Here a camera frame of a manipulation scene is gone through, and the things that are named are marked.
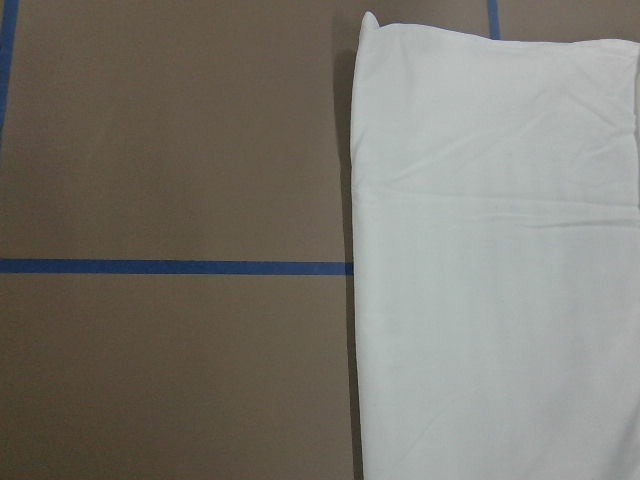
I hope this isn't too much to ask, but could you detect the white long-sleeve printed shirt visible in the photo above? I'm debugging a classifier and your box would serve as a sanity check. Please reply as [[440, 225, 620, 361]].
[[351, 14, 639, 479]]

